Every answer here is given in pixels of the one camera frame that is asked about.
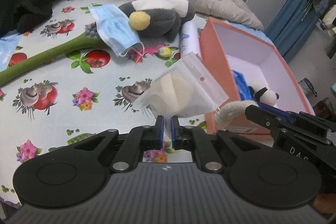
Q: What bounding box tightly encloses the white spray can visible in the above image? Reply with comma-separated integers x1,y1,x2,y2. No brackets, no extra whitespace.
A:
180,21,202,59

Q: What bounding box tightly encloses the blue surgical mask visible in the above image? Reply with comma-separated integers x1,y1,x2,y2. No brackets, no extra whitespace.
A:
89,3,145,57

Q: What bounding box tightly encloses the pink cardboard box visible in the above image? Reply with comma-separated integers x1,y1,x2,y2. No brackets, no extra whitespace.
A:
198,16,316,135

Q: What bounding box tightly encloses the grey white penguin plush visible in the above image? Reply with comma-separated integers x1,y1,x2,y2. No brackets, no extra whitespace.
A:
119,0,195,42

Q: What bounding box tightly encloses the blue snack bag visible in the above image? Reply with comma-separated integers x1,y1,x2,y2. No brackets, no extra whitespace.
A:
231,70,253,101

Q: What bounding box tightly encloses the small panda plush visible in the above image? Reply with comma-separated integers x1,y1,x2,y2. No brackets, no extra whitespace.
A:
248,80,280,106

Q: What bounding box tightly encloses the blue curtain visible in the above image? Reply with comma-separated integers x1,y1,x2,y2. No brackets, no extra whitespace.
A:
265,0,321,62

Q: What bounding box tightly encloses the green massage hammer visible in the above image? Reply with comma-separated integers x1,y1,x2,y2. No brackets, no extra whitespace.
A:
1,22,105,86

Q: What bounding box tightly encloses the white trash bin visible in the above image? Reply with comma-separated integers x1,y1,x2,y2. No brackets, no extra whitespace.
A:
299,77,317,97

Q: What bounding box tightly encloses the floral plastic mat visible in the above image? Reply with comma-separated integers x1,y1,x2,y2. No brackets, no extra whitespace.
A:
0,0,211,209

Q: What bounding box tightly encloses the white fluffy ring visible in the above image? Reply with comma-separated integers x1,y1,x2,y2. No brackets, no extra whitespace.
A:
214,99,259,128

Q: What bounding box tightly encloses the pink feather toy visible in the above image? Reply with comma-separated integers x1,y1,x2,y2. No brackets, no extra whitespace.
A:
127,45,171,64

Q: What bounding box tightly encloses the clear zip bag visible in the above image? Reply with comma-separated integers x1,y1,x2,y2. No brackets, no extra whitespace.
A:
133,52,229,119

